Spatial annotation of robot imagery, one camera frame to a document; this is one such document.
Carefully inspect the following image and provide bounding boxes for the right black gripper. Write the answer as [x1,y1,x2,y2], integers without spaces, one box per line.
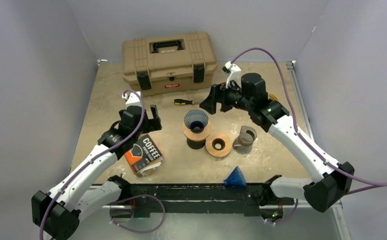
[200,78,254,114]

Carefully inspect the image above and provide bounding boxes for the blue plastic dripper cone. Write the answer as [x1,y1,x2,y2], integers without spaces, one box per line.
[183,109,209,134]

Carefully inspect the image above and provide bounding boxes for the wooden dripper ring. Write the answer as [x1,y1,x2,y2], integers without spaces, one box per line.
[182,120,213,143]
[205,132,233,158]

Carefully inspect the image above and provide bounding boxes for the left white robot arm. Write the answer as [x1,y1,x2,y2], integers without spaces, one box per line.
[31,103,162,240]

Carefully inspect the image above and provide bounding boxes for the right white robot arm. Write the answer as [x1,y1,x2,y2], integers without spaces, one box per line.
[199,73,355,213]

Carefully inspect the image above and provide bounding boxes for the black yellow screwdriver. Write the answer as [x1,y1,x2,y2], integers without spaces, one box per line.
[173,98,199,106]

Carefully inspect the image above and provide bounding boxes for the tan plastic toolbox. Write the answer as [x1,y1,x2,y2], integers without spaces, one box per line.
[122,31,218,96]

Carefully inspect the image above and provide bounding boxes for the yellow black pliers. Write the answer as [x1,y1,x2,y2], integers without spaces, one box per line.
[268,93,279,102]

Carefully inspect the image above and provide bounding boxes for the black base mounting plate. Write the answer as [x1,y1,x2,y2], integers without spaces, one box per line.
[107,175,295,218]

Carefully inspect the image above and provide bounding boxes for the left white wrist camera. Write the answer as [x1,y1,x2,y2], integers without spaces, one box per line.
[121,91,143,108]

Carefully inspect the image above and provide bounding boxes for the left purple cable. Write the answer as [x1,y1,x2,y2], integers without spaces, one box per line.
[39,89,146,240]

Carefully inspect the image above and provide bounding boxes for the aluminium frame rail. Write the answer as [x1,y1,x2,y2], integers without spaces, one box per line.
[286,60,351,240]

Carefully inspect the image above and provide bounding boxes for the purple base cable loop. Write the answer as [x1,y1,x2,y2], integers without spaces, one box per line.
[109,194,166,234]

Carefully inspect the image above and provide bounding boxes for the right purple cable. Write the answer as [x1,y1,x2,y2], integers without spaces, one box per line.
[229,47,387,196]

